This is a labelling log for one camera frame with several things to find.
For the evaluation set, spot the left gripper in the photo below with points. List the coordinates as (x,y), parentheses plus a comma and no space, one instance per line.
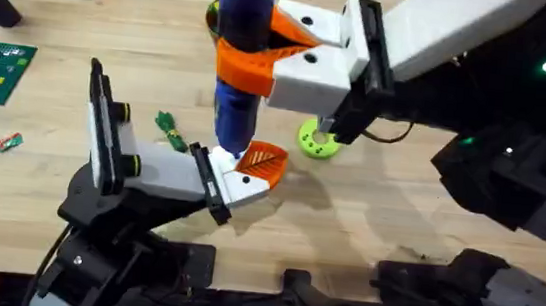
(165,173)

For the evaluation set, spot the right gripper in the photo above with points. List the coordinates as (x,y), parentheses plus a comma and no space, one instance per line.
(445,34)

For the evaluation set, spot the blue electric screwdriver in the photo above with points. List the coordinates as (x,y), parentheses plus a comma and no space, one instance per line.
(243,14)

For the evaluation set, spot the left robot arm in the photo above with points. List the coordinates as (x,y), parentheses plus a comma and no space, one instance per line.
(79,265)

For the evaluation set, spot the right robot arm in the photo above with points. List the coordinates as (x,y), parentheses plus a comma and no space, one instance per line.
(530,303)

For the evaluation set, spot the green toy vegetable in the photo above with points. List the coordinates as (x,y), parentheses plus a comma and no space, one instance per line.
(170,130)

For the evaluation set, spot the green disc with holes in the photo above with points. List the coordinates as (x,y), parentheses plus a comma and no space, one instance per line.
(311,144)

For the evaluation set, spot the black clamp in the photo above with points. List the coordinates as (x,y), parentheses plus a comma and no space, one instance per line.
(319,298)

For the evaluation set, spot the black upright wrist plate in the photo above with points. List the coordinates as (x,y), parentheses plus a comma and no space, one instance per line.
(105,127)

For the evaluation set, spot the small red green toy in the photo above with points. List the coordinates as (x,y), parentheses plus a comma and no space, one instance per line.
(8,142)

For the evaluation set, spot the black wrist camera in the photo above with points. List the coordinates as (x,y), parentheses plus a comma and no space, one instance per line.
(357,116)

